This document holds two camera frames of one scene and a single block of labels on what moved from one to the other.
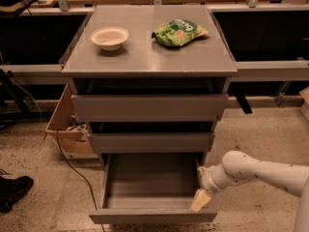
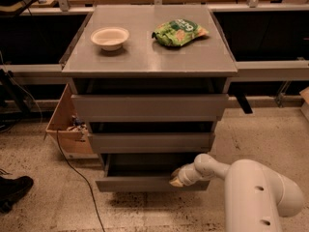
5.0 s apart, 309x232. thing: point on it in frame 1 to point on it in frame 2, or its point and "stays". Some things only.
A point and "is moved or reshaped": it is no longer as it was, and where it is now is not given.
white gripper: (208, 180) to (183, 175)
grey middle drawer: (153, 142) stays
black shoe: (13, 189) stays
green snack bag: (177, 33) stays
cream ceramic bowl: (109, 39) stays
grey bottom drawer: (152, 188) is moved or reshaped
